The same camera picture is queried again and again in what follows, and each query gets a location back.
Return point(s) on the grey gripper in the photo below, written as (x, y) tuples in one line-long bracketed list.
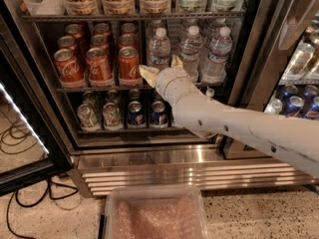
[(165, 79)]

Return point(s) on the water bottle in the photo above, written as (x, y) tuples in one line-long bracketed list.
[(189, 50), (159, 50), (213, 70)]

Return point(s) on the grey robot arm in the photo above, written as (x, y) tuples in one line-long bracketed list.
[(292, 140)]

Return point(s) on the right brown tea bottle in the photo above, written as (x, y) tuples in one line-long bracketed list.
[(210, 92)]

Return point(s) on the right fridge glass door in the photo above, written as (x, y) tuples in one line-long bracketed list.
[(270, 31)]

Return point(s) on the stainless steel fridge base grille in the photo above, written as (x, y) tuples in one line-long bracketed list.
[(97, 173)]

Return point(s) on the empty clear shelf tray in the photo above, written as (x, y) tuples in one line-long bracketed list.
[(45, 7)]

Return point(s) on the open fridge glass door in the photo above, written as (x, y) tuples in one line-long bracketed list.
[(34, 153)]

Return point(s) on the front right cola can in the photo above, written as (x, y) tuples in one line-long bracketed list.
[(129, 74)]

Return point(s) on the cola can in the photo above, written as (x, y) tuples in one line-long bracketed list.
[(127, 41), (103, 29), (100, 73), (129, 29), (76, 31), (129, 74), (71, 74), (100, 41), (68, 42)]

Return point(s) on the middle right cola can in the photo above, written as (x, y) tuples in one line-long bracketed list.
[(127, 41)]

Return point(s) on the front right blue pepsi can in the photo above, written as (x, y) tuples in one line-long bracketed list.
[(158, 115)]

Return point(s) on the blue pepsi can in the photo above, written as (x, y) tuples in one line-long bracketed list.
[(135, 116), (158, 115)]

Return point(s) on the back right cola can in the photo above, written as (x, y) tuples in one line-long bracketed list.
[(129, 29)]

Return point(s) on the front left blue pepsi can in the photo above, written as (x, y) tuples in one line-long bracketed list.
[(135, 116)]

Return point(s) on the front middle cola can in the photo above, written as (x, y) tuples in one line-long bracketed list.
[(100, 73)]

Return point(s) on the middle centre cola can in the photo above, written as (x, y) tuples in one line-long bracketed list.
[(100, 41)]

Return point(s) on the green soda can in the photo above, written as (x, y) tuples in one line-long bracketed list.
[(88, 118), (112, 117)]

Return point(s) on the back centre cola can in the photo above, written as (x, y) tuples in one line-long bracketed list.
[(103, 29)]

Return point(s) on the front left green soda can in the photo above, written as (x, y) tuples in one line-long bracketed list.
[(88, 118)]

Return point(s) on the front left cola can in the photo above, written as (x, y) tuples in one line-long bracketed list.
[(71, 74)]

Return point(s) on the back left cola can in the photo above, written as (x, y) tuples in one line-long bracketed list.
[(76, 31)]

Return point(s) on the middle left cola can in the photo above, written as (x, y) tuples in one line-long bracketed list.
[(68, 42)]

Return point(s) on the clear plastic storage bin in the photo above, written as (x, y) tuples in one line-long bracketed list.
[(155, 212)]

